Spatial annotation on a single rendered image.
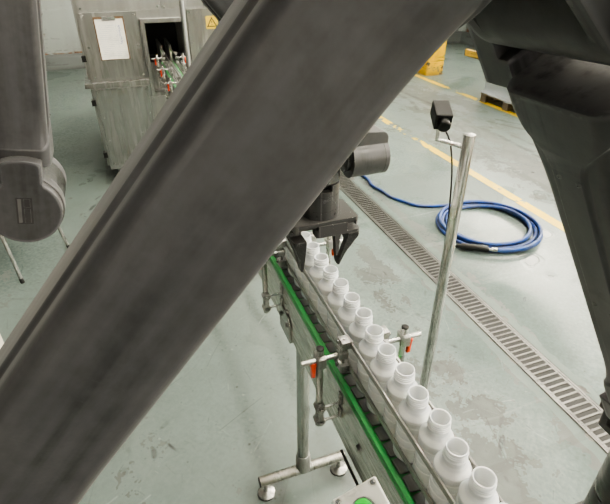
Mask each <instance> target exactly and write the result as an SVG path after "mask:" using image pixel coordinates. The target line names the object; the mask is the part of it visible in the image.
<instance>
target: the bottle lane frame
mask: <svg viewBox="0 0 610 504"><path fill-rule="evenodd" d="M266 263H267V283H268V292H269V294H274V293H278V292H280V288H279V286H280V283H281V284H282V286H283V294H279V295H276V296H272V297H271V299H272V301H273V303H274V305H276V304H280V295H282V297H283V307H284V309H285V314H286V315H288V316H289V319H290V323H291V340H292V342H293V344H294V346H295V348H296V350H297V352H298V354H299V356H300V358H301V360H302V361H306V360H310V359H313V352H314V351H316V347H317V346H319V345H321V346H323V347H324V355H329V354H333V353H330V352H329V351H328V349H327V347H326V344H327V343H329V342H327V343H324V342H323V340H322V338H321V337H320V334H322V333H318V331H317V330H316V328H315V325H316V324H313V323H312V321H311V319H310V316H311V315H308V314H307V312H306V311H305V307H303V305H302V304H301V302H300V299H299V298H298V297H297V295H296V292H297V291H294V290H293V288H292V286H291V285H292V284H290V283H289V281H288V279H287V278H288V277H286V276H285V274H284V272H283V271H284V270H282V269H281V268H280V266H279V265H278V263H277V262H276V258H275V257H274V255H273V256H271V257H270V258H269V259H268V261H267V262H266ZM346 375H348V374H345V375H343V374H342V373H340V371H339V369H338V368H337V366H335V361H334V359H332V360H328V361H327V364H326V368H325V369H323V399H322V400H323V402H324V404H325V405H327V404H330V403H334V402H337V401H338V391H340V392H341V394H342V396H343V402H342V405H341V404H339V405H340V406H341V408H342V418H340V417H337V418H334V419H331V420H332V422H333V424H334V426H335V428H336V430H337V432H338V434H339V436H340V438H341V440H342V442H343V444H344V446H345V448H346V450H347V452H348V454H349V456H350V458H351V460H352V462H353V464H354V466H355V468H356V470H357V472H358V474H359V476H360V478H361V481H362V483H363V482H365V481H366V480H368V479H370V478H372V477H376V478H377V480H378V482H379V484H380V486H381V488H382V489H383V491H384V493H385V495H386V497H387V499H388V501H389V503H390V504H416V502H415V500H414V498H413V496H414V495H415V494H417V493H418V492H420V491H417V492H410V491H409V490H408V488H407V486H406V485H405V483H404V481H403V477H404V476H405V475H407V474H409V473H406V474H399V472H398V471H397V469H396V467H395V465H394V464H393V459H395V458H397V456H396V457H389V455H388V453H387V451H386V450H385V448H384V446H383V444H384V443H386V442H388V441H389V440H388V441H380V439H379V438H378V436H377V434H376V432H375V428H377V427H379V426H372V425H371V424H370V422H369V420H368V418H367V417H366V415H367V414H368V413H370V412H364V411H363V410H362V408H361V406H360V404H359V401H360V400H362V399H364V398H362V399H356V398H355V396H354V394H353V392H352V391H351V388H353V387H355V386H351V387H350V386H349V385H348V384H347V382H346V380H345V378H344V377H345V376H346ZM337 408H338V405H336V406H332V407H329V408H326V410H327V412H328V414H329V416H332V415H336V414H337Z"/></svg>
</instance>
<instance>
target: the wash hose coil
mask: <svg viewBox="0 0 610 504"><path fill-rule="evenodd" d="M362 177H363V178H365V179H366V180H367V181H368V183H369V184H370V186H371V187H373V188H374V189H376V190H378V191H380V192H382V193H383V194H385V195H386V196H387V197H389V198H391V199H393V200H396V201H399V202H402V203H405V204H408V205H411V206H415V207H424V208H438V207H443V208H442V209H441V210H440V211H439V213H438V214H437V216H436V225H437V227H438V229H439V230H440V231H441V232H442V233H443V234H444V235H445V234H446V225H447V217H448V214H447V213H448V208H449V203H446V204H416V203H412V202H409V201H406V200H403V199H400V198H397V197H394V196H392V195H390V194H388V193H387V192H386V191H384V190H383V189H381V188H379V187H377V186H375V185H374V184H373V183H372V182H371V180H370V179H369V178H368V177H367V176H366V175H364V176H362ZM469 208H492V209H496V210H500V211H503V212H506V213H509V214H511V215H513V216H515V217H517V218H519V219H520V220H521V221H523V222H524V223H525V224H526V226H527V227H528V232H527V234H526V235H525V236H523V237H522V238H520V239H517V240H514V241H509V242H486V241H480V240H476V239H473V238H470V237H467V236H465V235H463V234H461V233H459V232H458V233H457V238H456V243H458V244H455V247H456V248H461V249H462V250H469V251H473V250H474V251H484V252H491V253H517V252H522V251H526V250H529V249H532V248H534V247H535V246H537V245H538V244H539V243H540V242H541V240H542V238H543V229H542V226H541V225H540V223H539V222H538V221H537V220H536V219H535V218H534V217H532V216H531V215H529V214H528V213H526V212H524V211H522V210H520V209H518V208H516V207H513V206H510V205H507V204H503V203H499V202H494V201H487V200H464V201H463V207H462V210H463V209H469ZM442 213H443V214H442ZM446 214H447V215H446ZM445 215H446V217H445ZM444 217H445V223H446V225H445V223H444ZM441 226H442V227H443V228H442V227H441ZM532 228H533V231H534V234H533V237H532V238H531V239H530V240H529V241H527V240H528V239H529V238H530V237H531V235H532ZM537 229H538V231H539V236H538V238H537V235H538V231H537ZM536 238H537V239H536ZM535 239H536V240H535ZM534 240H535V241H534ZM525 241H527V242H525ZM523 242H525V243H523ZM521 243H522V244H521ZM518 244H519V245H518Z"/></svg>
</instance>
